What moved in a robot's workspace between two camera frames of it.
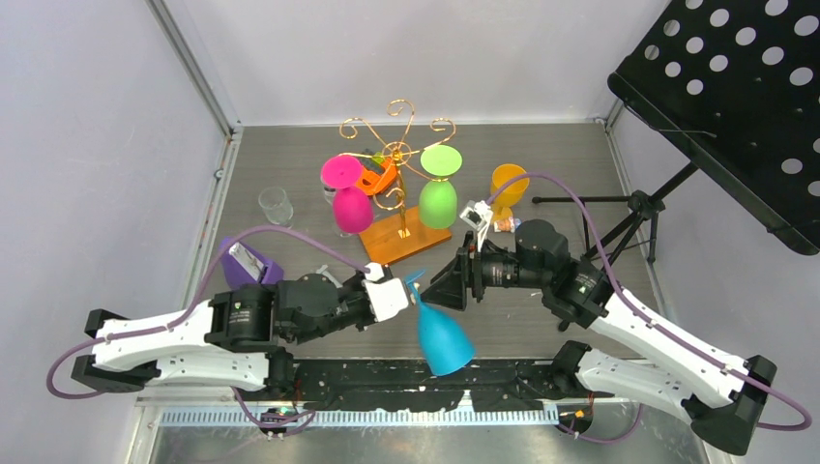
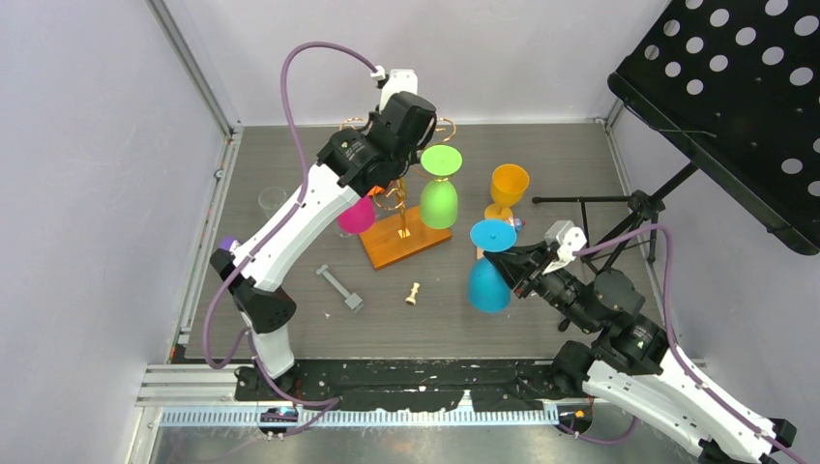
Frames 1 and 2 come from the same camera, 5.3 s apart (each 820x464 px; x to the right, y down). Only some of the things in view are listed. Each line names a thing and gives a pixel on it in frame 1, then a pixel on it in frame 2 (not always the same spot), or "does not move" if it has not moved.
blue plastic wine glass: x=446 y=341 -> x=488 y=291
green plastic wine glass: x=438 y=198 does not move
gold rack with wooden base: x=408 y=232 does not move
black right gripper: x=449 y=288 -> x=513 y=268
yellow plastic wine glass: x=506 y=199 does not move
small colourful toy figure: x=509 y=224 does not move
